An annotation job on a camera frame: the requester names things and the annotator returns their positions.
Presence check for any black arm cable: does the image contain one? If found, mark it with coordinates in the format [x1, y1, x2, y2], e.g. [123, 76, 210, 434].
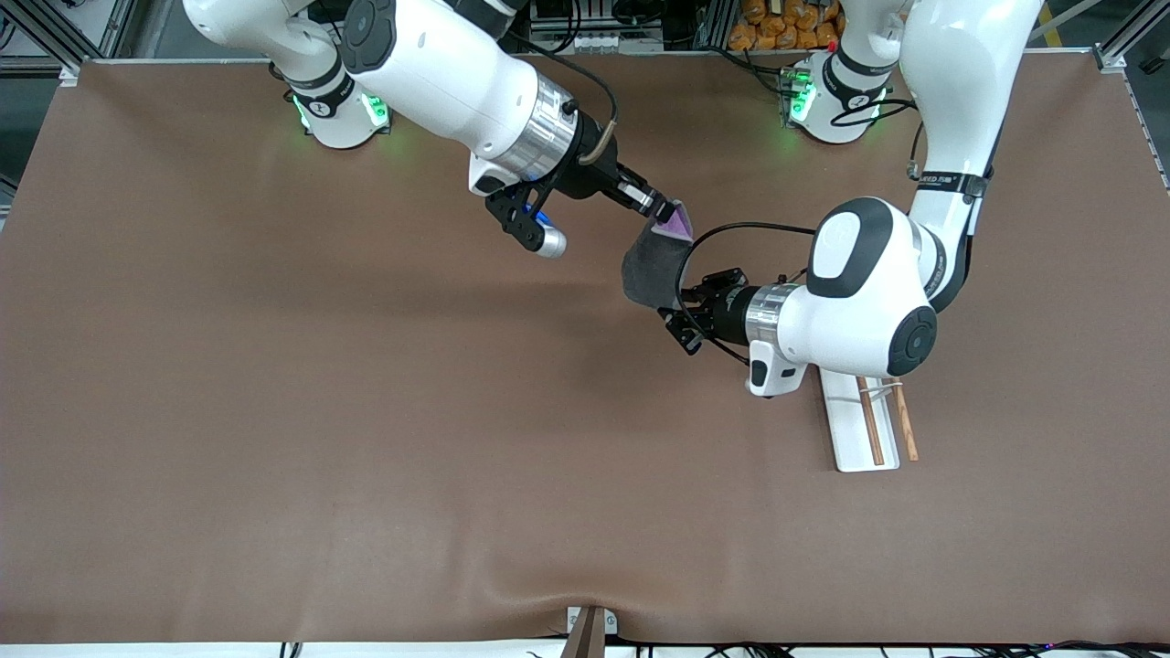
[675, 96, 922, 368]
[507, 29, 621, 167]

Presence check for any white rectangular tray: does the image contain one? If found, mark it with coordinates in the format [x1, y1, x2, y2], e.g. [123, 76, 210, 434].
[816, 366, 920, 473]

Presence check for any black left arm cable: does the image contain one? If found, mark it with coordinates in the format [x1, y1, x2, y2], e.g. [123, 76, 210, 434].
[675, 96, 922, 368]

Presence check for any aluminium frame profile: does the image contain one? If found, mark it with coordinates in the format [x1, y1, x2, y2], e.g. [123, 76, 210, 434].
[1092, 0, 1170, 76]
[0, 0, 138, 76]

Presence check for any brown table mat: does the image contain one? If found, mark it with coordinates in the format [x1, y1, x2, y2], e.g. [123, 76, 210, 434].
[0, 50, 1170, 645]

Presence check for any orange snack bags pile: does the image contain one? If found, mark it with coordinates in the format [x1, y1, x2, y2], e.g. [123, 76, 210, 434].
[729, 0, 846, 52]

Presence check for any grey equipment box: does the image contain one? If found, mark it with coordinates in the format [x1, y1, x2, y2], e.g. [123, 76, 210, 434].
[530, 0, 673, 54]

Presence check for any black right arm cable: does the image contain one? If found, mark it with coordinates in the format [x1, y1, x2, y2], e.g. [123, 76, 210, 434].
[507, 29, 621, 167]

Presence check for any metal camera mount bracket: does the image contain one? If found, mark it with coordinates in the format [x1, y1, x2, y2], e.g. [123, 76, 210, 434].
[565, 605, 619, 658]

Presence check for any grey and purple towel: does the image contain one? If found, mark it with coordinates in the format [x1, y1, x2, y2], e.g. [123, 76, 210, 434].
[621, 198, 697, 313]

